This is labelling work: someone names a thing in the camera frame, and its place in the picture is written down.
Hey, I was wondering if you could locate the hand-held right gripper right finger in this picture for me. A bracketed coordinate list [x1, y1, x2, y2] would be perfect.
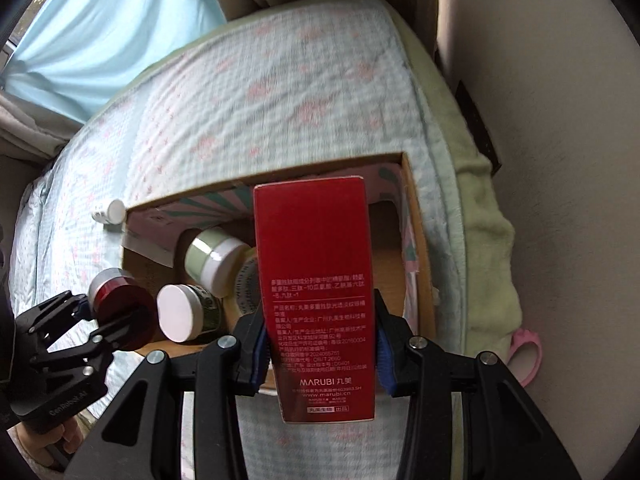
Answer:
[372, 287, 584, 480]

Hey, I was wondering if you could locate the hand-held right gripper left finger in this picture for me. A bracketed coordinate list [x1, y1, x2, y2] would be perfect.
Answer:
[65, 307, 274, 480]

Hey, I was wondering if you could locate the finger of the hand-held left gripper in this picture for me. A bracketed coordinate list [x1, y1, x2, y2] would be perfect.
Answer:
[15, 291, 98, 357]
[86, 317, 132, 362]

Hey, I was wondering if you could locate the red jar silver lid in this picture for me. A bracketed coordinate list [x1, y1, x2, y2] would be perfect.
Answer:
[88, 268, 157, 352]

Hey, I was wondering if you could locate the yellow tape roll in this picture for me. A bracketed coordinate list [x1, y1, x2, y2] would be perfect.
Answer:
[233, 251, 262, 317]

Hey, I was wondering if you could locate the dark green jar white lid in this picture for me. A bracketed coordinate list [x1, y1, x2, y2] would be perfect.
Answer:
[156, 283, 224, 345]

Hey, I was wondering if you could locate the patterned cardboard box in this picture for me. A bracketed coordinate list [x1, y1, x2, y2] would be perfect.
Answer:
[121, 151, 437, 397]

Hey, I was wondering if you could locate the red carton box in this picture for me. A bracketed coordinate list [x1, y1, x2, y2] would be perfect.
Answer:
[252, 175, 377, 425]

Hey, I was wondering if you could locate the light green small jar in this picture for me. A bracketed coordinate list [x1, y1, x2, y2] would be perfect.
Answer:
[183, 227, 254, 299]

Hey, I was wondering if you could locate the white printed bottle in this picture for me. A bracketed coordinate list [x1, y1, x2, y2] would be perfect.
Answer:
[91, 198, 127, 231]

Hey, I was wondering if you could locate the person's left hand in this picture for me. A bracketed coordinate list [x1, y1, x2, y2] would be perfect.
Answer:
[9, 409, 87, 468]

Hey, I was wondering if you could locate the pink plastic object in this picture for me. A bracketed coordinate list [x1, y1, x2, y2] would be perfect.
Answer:
[507, 327, 544, 389]

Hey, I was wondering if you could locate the light blue hanging cloth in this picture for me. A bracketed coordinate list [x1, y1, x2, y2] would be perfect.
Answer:
[4, 0, 229, 124]

